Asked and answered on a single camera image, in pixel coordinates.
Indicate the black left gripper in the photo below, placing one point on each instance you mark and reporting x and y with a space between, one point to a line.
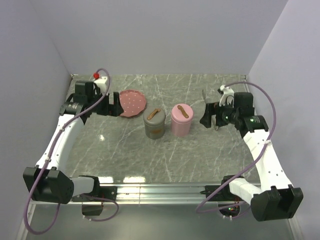
114 109

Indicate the silver metal tongs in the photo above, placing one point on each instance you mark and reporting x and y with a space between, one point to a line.
206 120

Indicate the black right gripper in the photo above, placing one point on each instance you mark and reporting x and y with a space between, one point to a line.
212 109

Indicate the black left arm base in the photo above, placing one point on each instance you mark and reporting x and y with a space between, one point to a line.
100 195

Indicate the pink dotted plate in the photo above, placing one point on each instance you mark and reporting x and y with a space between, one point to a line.
133 102

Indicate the pink round lid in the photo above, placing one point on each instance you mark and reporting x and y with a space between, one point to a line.
182 113

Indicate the pink cylindrical container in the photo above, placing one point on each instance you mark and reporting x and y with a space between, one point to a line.
180 129

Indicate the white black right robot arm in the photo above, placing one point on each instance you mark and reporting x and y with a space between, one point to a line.
263 184

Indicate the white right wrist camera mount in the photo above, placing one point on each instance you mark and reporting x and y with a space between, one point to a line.
227 96

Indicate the grey cylindrical container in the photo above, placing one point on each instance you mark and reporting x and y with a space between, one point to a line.
154 132

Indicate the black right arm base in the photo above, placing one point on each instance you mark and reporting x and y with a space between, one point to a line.
224 195

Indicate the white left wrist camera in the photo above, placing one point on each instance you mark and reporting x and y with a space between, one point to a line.
102 82

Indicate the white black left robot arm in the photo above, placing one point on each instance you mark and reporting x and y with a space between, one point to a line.
46 181

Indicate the aluminium rail frame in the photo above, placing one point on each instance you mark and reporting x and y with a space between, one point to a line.
159 182

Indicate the grey round lid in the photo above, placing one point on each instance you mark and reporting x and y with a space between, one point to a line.
154 116

